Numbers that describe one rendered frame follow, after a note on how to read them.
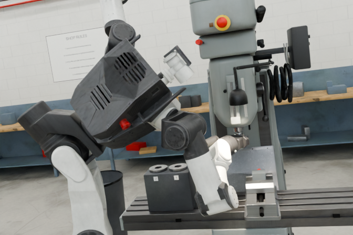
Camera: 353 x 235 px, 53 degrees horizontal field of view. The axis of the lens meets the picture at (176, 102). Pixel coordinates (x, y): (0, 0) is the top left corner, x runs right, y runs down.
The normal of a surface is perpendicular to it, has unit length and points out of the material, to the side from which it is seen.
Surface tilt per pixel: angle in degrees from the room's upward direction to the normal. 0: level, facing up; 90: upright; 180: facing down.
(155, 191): 90
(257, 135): 90
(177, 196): 90
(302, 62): 90
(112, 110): 74
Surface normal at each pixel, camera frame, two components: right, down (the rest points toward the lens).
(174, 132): -0.48, 0.21
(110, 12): -0.16, -0.36
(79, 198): 0.07, 0.52
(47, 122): 0.09, 0.11
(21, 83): -0.21, 0.14
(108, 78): -0.43, -0.11
